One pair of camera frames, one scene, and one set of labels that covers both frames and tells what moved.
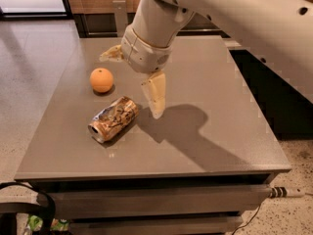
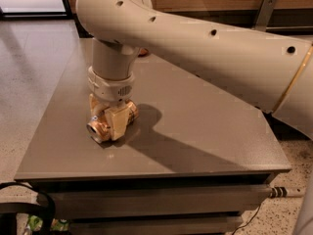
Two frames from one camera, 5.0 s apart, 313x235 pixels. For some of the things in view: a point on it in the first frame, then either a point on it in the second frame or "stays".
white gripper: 143,54 → 110,89
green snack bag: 35,223 stays
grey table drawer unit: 157,202 stays
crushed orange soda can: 112,118 stays
